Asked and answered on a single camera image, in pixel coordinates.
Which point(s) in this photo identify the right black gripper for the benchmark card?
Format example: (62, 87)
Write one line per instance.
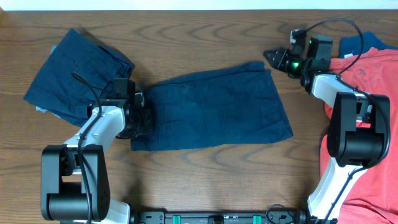
(282, 56)

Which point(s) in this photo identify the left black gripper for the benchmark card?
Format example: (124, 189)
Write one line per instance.
(149, 125)

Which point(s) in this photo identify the navy blue shorts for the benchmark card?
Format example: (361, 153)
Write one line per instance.
(237, 105)

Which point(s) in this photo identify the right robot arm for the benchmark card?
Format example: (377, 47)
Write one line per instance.
(359, 134)

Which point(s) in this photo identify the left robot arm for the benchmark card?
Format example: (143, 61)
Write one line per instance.
(74, 179)

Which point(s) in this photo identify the dark blue garment underneath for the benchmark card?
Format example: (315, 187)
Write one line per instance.
(350, 46)

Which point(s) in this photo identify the folded navy shorts stack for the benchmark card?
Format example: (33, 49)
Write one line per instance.
(76, 72)

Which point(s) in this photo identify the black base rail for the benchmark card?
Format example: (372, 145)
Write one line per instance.
(214, 217)

